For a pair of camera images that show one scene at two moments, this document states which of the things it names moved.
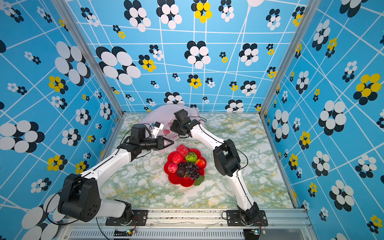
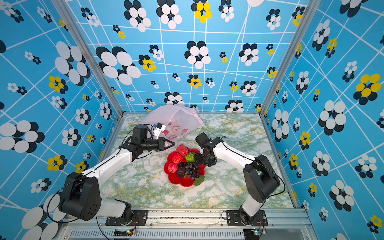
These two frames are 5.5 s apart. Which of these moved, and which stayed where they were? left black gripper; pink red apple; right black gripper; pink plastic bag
Moved: right black gripper
Stayed: pink plastic bag; pink red apple; left black gripper
